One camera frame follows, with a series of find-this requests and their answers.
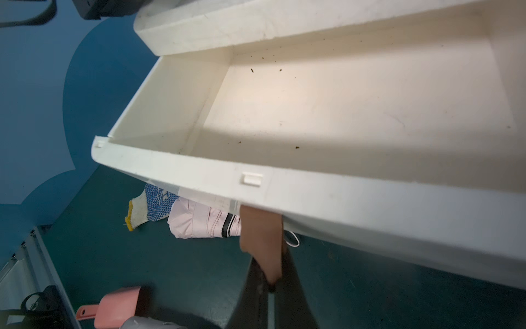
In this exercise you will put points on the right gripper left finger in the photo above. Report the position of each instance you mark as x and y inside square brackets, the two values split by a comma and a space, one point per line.
[251, 310]

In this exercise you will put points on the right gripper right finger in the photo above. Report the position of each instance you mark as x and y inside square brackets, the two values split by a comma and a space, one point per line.
[291, 307]

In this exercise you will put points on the pink umbrella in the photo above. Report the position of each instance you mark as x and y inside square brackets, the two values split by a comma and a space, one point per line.
[191, 220]

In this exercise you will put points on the white drawer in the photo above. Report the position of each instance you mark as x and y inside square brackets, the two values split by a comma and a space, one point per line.
[407, 141]

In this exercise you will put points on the white three-drawer cabinet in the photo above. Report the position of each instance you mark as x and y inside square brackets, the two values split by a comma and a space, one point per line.
[174, 27]

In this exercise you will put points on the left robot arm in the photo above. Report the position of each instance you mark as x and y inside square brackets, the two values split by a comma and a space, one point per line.
[96, 9]

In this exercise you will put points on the pink plastic scoop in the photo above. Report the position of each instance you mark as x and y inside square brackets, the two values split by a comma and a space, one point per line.
[113, 310]

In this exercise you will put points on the blue dotted work glove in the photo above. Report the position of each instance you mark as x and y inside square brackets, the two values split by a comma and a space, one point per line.
[152, 205]

